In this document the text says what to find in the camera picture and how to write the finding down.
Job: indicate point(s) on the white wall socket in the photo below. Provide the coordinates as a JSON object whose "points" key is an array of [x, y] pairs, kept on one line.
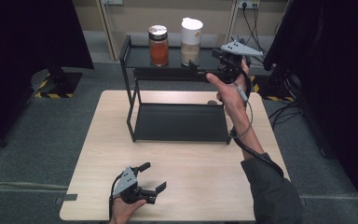
{"points": [[248, 4]]}

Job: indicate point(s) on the person's left hand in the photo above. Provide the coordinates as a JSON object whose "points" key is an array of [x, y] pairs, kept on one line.
{"points": [[124, 211]]}

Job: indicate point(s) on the glass jar of red powder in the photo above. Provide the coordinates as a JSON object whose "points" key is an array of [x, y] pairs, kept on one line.
{"points": [[158, 49]]}

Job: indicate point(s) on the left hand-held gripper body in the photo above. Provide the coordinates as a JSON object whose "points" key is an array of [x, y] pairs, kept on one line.
{"points": [[126, 183]]}

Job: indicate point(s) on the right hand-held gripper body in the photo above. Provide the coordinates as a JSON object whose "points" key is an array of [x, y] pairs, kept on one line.
{"points": [[239, 48]]}

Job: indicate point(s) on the black curtain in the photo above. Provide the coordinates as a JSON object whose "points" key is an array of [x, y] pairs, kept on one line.
{"points": [[21, 46], [329, 77]]}

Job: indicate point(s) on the black stand base hazard tape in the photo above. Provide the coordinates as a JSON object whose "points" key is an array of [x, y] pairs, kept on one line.
{"points": [[276, 90], [62, 84]]}

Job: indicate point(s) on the person's right hand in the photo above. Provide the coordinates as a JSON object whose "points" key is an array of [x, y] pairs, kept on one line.
{"points": [[233, 99]]}

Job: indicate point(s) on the white-lidded glass jar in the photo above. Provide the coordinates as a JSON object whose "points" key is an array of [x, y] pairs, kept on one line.
{"points": [[191, 34]]}

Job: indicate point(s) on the black metal rack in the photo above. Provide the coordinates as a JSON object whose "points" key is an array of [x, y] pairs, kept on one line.
{"points": [[180, 123]]}

